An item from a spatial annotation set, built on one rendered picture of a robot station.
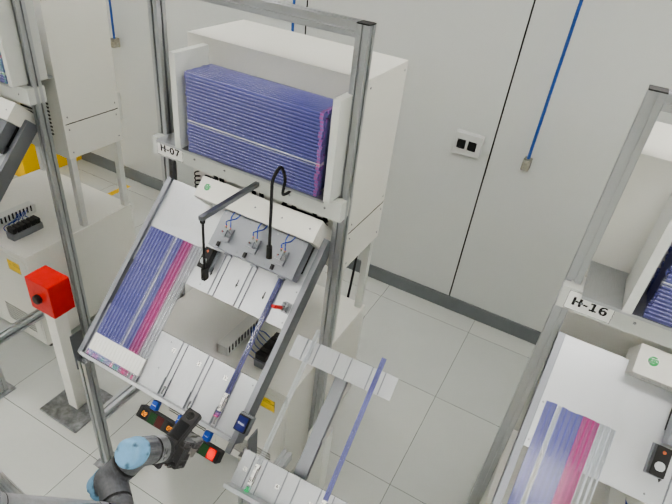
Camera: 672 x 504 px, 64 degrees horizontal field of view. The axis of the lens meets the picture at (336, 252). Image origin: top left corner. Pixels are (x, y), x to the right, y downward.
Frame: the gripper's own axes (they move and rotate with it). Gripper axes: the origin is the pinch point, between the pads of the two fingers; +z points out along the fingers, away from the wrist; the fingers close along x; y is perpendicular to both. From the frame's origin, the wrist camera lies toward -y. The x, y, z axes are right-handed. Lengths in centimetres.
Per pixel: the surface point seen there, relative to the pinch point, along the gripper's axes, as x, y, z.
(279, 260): -1, -60, -2
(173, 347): -25.8, -19.3, 4.8
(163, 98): -60, -95, -17
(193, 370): -15.0, -15.8, 4.9
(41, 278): -97, -18, 10
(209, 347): -30, -21, 36
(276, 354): 10.0, -32.7, 4.0
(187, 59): -47, -106, -29
